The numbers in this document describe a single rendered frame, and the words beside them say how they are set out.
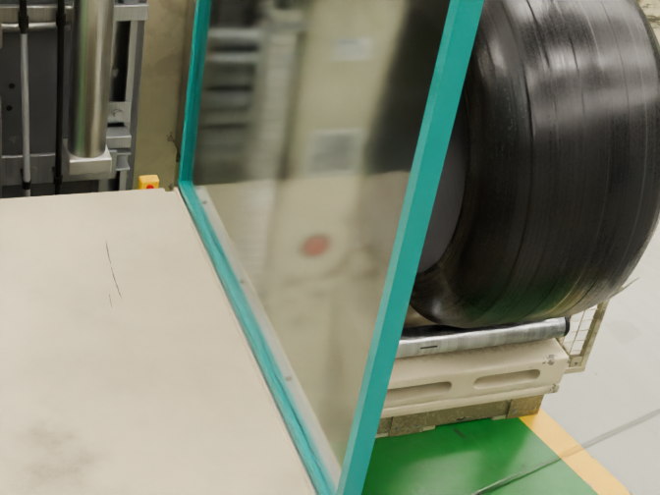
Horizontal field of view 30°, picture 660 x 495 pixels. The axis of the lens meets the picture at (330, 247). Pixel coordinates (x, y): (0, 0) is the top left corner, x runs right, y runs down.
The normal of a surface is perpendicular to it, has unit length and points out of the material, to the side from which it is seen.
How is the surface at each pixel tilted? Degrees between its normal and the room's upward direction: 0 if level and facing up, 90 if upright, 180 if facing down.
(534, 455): 0
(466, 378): 90
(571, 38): 33
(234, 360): 0
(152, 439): 0
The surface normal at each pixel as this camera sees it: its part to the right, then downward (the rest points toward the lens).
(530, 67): 0.07, -0.22
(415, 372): 0.15, -0.80
